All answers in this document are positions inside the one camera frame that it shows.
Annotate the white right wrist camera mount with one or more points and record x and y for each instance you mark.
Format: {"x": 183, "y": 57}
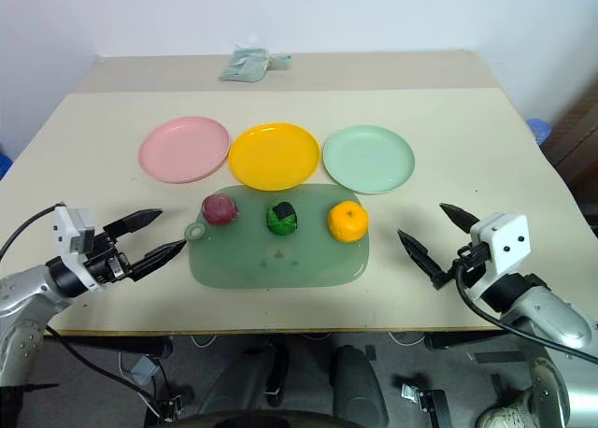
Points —
{"x": 502, "y": 243}

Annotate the yellow plate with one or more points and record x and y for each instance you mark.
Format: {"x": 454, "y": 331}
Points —
{"x": 274, "y": 156}

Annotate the dark red fruit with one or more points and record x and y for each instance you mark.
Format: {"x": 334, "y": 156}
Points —
{"x": 219, "y": 209}

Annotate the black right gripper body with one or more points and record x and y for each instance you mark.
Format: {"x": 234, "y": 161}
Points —
{"x": 460, "y": 263}

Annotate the blue water bottle cap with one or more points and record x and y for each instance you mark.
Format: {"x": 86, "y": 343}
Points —
{"x": 539, "y": 130}

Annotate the pale green plastic packet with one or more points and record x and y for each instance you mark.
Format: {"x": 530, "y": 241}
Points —
{"x": 245, "y": 63}

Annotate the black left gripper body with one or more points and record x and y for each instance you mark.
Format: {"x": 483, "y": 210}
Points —
{"x": 103, "y": 261}

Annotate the light green plate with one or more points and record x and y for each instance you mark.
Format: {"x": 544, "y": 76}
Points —
{"x": 368, "y": 159}

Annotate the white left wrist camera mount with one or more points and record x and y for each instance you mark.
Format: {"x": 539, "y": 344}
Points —
{"x": 70, "y": 238}

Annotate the dark green vegetable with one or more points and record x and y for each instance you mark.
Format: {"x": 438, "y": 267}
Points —
{"x": 282, "y": 218}

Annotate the white sneaker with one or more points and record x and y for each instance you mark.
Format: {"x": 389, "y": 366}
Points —
{"x": 509, "y": 409}

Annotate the dark rounded robot leg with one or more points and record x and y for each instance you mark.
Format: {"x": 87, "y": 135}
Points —
{"x": 243, "y": 386}
{"x": 357, "y": 386}

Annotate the orange tangerine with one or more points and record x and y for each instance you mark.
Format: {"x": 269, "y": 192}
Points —
{"x": 347, "y": 222}

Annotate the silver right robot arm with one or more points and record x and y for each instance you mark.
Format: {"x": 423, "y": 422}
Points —
{"x": 546, "y": 316}

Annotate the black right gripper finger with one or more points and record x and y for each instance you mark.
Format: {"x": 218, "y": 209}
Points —
{"x": 420, "y": 255}
{"x": 460, "y": 217}

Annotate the translucent green cutting board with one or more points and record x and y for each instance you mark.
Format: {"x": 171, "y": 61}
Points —
{"x": 280, "y": 255}

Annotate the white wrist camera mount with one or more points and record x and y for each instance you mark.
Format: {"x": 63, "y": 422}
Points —
{"x": 70, "y": 238}
{"x": 502, "y": 243}

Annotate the pink plate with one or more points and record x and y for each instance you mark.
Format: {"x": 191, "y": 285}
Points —
{"x": 184, "y": 149}

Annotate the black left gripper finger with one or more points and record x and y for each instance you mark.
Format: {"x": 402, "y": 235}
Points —
{"x": 156, "y": 256}
{"x": 133, "y": 220}

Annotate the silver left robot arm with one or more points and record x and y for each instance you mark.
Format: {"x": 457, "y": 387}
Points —
{"x": 23, "y": 297}

